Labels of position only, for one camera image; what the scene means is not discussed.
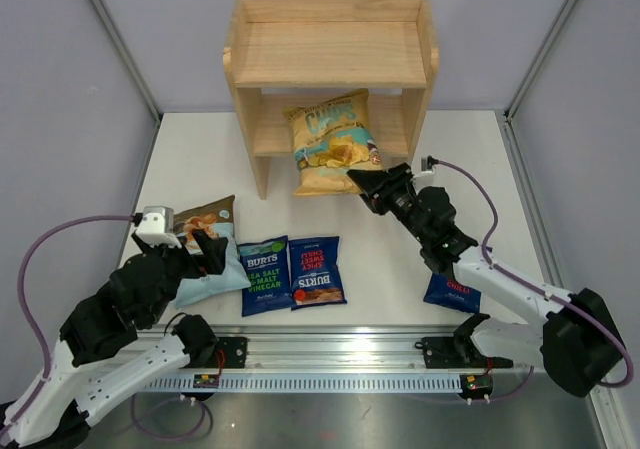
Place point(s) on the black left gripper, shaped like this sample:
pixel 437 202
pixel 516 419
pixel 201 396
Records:
pixel 213 250

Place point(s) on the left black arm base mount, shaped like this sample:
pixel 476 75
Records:
pixel 231 352

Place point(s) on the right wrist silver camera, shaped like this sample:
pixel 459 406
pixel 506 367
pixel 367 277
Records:
pixel 428 166

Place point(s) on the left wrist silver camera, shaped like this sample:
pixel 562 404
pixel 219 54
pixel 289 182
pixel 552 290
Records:
pixel 156 227

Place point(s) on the blue Burts chilli bag centre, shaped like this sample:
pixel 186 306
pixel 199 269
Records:
pixel 314 273

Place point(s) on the blue burts chilli bag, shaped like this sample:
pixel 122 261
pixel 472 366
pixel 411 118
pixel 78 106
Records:
pixel 314 273
pixel 445 290

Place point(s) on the white slotted cable duct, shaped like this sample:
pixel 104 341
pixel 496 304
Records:
pixel 307 383

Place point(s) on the light blue cassava chips bag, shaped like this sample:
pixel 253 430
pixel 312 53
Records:
pixel 208 233

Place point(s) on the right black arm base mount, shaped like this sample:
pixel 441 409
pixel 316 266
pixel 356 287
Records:
pixel 440 352

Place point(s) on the aluminium rail frame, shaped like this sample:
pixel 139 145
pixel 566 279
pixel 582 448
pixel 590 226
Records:
pixel 306 349

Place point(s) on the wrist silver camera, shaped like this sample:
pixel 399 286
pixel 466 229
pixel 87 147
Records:
pixel 156 227
pixel 428 166

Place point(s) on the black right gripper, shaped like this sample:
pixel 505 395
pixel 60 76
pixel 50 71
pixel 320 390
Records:
pixel 390 182

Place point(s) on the tan kettle cooked chips bag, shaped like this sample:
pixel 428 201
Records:
pixel 329 139

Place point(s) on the blue Burts chilli bag right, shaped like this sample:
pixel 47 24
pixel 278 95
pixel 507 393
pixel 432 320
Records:
pixel 445 290

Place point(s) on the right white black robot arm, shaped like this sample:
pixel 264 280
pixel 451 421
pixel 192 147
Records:
pixel 572 336

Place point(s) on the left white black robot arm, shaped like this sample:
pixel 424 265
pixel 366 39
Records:
pixel 71 395

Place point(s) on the blue Burts sea salt bag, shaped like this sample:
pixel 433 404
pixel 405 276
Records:
pixel 266 265

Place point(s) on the wooden two-tier shelf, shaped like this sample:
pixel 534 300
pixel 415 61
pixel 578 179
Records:
pixel 285 53

